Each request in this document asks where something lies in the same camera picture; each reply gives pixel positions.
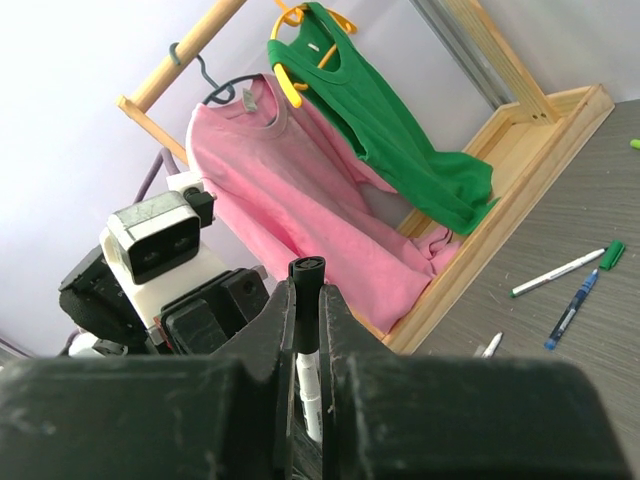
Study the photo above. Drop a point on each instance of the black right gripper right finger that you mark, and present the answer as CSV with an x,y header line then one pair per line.
x,y
391,416

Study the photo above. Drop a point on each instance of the green cloth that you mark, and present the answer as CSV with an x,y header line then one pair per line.
x,y
453,189

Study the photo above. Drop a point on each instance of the wooden rack frame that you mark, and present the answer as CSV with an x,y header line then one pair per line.
x,y
348,78

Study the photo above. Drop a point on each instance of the black pen cap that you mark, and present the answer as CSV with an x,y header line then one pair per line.
x,y
308,276

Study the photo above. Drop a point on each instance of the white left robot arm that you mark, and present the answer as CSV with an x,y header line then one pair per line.
x,y
198,322

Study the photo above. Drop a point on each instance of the yellow clothes hanger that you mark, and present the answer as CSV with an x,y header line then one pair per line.
x,y
304,34

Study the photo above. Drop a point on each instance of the dark blue pen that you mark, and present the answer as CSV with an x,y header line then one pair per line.
x,y
571,310

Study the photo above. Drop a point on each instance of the white marker with green end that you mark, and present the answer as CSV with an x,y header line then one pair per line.
x,y
556,273

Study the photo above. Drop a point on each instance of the white pen with lime end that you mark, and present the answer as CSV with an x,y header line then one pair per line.
x,y
490,350

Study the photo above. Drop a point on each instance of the pink cloth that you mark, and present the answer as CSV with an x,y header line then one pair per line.
x,y
288,185

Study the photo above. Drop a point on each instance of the wooden rack base tray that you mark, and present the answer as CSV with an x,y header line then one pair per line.
x,y
526,159

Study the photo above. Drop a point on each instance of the white pen with black end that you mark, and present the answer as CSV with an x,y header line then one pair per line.
x,y
307,369

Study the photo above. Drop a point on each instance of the clear pen cap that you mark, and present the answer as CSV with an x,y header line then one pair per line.
x,y
479,351

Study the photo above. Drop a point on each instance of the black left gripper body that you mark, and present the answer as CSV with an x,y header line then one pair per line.
x,y
197,322

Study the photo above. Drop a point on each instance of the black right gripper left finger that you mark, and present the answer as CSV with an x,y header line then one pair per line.
x,y
221,416

